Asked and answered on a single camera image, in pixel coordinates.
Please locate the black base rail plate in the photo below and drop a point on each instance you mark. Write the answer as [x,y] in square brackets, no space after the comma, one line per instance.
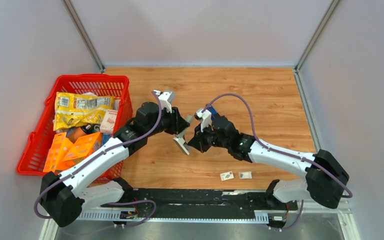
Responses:
[202,203]

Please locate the red plastic basket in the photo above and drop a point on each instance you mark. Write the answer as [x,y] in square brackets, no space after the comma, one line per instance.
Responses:
[34,156]

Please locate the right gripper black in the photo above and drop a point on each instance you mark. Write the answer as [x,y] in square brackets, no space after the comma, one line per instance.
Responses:
[197,142]

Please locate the orange box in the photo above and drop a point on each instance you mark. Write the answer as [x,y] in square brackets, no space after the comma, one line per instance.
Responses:
[82,148]
[59,148]

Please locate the small grey staple box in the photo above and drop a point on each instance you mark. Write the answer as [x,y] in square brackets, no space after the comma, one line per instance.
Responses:
[245,175]

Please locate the pink white small box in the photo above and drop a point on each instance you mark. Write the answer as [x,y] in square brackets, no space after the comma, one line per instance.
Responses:
[108,123]

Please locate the white slotted cable duct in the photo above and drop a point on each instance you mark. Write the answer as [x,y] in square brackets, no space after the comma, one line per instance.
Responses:
[115,215]

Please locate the staple box with red mark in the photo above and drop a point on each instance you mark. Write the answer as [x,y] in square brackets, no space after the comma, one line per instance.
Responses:
[226,176]

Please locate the grey white stapler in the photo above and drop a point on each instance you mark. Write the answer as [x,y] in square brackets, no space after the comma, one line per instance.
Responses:
[179,139]

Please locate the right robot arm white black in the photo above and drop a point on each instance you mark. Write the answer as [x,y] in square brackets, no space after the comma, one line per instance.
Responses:
[321,177]

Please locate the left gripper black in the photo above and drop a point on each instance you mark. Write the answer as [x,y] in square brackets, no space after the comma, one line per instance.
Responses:
[177,123]

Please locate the orange box right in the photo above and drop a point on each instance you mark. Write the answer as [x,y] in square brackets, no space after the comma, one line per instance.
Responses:
[82,148]

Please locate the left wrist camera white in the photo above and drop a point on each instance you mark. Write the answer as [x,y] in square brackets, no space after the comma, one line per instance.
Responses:
[165,98]

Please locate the orange box left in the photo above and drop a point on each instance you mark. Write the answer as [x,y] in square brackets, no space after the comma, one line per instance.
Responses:
[59,148]

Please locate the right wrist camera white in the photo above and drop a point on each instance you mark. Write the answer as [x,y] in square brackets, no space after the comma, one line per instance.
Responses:
[204,116]

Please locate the yellow snack bag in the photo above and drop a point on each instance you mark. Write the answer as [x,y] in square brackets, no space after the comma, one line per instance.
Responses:
[77,110]

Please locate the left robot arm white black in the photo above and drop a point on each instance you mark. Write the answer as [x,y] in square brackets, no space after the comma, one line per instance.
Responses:
[65,195]

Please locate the blue black stapler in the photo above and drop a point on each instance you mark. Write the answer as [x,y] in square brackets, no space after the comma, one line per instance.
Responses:
[213,112]

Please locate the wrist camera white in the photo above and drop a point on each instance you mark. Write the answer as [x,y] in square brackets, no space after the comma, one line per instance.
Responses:
[165,98]
[204,116]

